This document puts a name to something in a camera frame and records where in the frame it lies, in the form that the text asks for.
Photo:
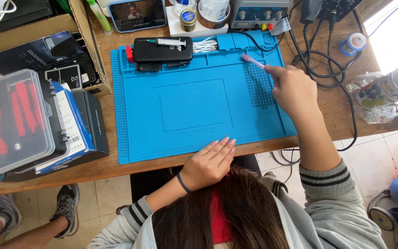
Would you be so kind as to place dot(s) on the person's right hand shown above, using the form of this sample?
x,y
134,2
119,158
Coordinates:
x,y
295,93

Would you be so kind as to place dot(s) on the person's left hand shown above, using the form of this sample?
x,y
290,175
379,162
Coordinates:
x,y
207,166

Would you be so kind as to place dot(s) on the person's left fingers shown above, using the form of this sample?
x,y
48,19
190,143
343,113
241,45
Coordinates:
x,y
221,147

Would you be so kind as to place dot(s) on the pink brush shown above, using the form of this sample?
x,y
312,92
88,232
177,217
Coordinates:
x,y
252,61

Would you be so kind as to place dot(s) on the blue silicone repair mat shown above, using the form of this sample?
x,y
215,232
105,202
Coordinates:
x,y
195,103

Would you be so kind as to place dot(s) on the red shirt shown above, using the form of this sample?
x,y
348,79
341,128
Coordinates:
x,y
219,221

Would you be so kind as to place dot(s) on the slim black phone part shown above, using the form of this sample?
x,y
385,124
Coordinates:
x,y
178,63

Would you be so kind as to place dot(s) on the bunch of white cotton swabs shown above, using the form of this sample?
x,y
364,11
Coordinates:
x,y
204,45

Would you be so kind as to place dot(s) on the black smartphone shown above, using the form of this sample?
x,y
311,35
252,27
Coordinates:
x,y
157,53

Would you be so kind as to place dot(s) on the clear syringe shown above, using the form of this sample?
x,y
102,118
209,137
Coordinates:
x,y
168,42

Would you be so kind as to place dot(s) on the metal cup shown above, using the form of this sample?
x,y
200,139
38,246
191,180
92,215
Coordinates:
x,y
212,23

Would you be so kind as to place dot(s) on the grey striped-cuff hoodie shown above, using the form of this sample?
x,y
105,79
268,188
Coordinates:
x,y
326,214

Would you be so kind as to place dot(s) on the black cardboard box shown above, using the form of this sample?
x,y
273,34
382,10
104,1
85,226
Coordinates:
x,y
97,124

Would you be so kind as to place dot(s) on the small red plastic tool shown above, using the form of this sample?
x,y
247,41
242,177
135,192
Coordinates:
x,y
129,54

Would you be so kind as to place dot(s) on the small round tin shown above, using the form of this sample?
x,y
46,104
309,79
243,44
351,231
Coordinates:
x,y
188,20

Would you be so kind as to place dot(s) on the silver tape tag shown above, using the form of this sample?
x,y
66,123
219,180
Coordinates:
x,y
280,26

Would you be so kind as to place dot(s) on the grey bench power supply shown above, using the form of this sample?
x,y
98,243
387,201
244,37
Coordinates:
x,y
259,13

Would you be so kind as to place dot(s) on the white plastic container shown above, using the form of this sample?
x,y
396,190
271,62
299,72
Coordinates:
x,y
214,8

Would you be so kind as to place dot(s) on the blue and white box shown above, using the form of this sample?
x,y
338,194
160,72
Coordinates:
x,y
76,131

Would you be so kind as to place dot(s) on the clear bottle with blue label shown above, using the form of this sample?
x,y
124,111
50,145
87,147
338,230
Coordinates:
x,y
184,5

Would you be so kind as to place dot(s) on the crinkled clear plastic bag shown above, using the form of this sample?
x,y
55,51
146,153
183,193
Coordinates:
x,y
371,114

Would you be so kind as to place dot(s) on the blue-cased smartphone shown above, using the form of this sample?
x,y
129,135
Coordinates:
x,y
137,15

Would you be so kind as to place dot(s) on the blue solder spool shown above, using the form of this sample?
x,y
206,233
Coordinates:
x,y
352,44

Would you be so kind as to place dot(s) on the chair caster wheel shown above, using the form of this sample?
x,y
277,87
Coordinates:
x,y
382,218

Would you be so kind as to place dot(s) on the colourful dotted white mug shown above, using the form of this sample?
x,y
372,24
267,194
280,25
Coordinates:
x,y
389,88

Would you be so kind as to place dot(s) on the green and white tube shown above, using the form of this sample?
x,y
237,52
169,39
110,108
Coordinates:
x,y
100,16

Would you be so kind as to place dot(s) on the black soldering station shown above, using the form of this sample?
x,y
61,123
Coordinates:
x,y
342,8

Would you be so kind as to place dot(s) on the clear case with red tools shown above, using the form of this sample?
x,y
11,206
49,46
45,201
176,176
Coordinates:
x,y
16,121

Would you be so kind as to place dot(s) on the cardboard box with phone parts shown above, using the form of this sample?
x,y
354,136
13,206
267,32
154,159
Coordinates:
x,y
29,52

